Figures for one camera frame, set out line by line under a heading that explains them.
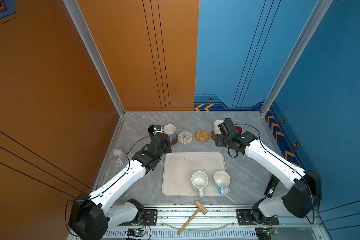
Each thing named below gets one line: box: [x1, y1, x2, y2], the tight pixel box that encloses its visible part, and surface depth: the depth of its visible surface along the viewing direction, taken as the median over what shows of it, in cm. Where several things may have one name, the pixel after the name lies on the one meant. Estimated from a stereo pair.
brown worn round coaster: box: [170, 134, 179, 146], surface depth 104 cm
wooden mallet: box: [177, 200, 209, 235], surface depth 76 cm
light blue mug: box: [213, 170, 231, 196], surface depth 79 cm
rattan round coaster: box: [194, 130, 211, 143], surface depth 107 cm
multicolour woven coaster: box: [178, 131, 193, 144], surface depth 107 cm
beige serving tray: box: [162, 151, 230, 197], surface depth 91 cm
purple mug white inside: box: [163, 124, 177, 143], surface depth 101 cm
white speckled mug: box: [191, 171, 209, 198], surface depth 81 cm
